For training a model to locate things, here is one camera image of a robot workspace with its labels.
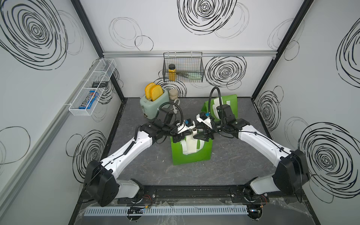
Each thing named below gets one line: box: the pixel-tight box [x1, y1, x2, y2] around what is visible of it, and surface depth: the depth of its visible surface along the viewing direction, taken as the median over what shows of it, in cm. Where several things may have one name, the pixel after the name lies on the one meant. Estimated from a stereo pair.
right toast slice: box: [150, 84, 164, 102], surface depth 100 cm
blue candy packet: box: [78, 90, 100, 110], surface depth 72 cm
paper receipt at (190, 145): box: [180, 129, 205, 156], surface depth 76 cm
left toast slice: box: [144, 82, 157, 100], surface depth 99 cm
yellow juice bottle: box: [168, 63, 177, 82], surface depth 87 cm
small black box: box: [91, 81, 109, 88], surface depth 80 cm
